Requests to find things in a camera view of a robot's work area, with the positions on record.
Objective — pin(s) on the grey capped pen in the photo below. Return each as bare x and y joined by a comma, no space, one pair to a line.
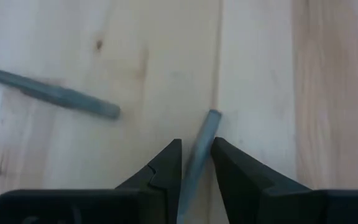
67,96
200,146

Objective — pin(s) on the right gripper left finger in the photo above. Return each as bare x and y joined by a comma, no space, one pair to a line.
166,177

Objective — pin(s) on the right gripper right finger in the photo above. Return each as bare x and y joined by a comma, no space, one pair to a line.
238,180

